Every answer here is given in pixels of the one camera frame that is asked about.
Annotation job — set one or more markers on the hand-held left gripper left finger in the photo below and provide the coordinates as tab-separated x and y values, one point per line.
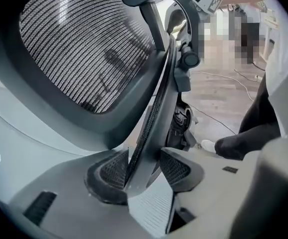
71	208

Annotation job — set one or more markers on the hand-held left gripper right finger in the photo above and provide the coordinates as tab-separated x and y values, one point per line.
208	195

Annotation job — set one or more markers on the black office chair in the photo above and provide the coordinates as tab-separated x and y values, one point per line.
84	46

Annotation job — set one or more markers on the person's white left shoe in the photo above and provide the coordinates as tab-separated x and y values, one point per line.
208	146

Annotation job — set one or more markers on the person's black trousers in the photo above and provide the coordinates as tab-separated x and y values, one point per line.
256	123

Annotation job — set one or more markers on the white desk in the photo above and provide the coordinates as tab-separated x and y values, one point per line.
271	19

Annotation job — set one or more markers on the white power adapter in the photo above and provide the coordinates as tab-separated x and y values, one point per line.
258	77

